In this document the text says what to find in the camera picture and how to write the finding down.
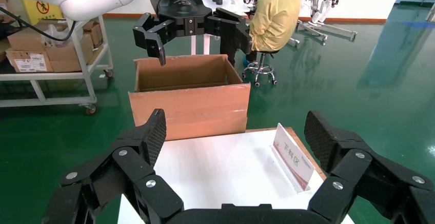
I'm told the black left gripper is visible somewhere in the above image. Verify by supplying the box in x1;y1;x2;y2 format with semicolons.
132;0;253;67

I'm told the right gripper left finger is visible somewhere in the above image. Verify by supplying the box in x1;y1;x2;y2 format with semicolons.
42;108;185;224

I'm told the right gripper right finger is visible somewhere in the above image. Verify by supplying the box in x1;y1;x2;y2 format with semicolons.
304;110;435;224

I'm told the large open cardboard box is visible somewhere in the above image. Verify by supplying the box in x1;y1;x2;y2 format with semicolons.
128;54;251;141

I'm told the small open cardboard box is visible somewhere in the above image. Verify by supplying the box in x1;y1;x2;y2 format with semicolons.
82;20;104;49

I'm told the plain cardboard box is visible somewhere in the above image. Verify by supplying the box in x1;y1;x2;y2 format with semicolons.
46;34;95;73
7;25;52;52

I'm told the cardboard box with shipping label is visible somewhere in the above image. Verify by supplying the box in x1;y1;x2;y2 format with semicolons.
6;48;54;73

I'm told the white work table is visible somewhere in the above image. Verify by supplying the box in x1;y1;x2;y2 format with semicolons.
188;0;254;55

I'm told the white red acrylic sign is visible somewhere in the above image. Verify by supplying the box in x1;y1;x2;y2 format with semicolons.
271;123;316;193

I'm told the person in yellow coat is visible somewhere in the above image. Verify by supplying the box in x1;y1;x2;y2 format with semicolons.
220;0;302;68

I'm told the white wheeled shelf cart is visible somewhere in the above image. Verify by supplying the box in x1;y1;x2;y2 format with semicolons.
0;14;114;116

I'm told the white metal stand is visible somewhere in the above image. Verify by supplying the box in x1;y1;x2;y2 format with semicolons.
294;0;359;43

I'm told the white plastic bag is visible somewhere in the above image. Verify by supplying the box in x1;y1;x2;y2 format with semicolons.
41;24;74;48

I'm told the yellow warning sign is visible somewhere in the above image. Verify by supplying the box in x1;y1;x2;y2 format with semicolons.
22;0;65;26

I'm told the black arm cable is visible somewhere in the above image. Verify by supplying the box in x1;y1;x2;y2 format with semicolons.
0;7;77;42

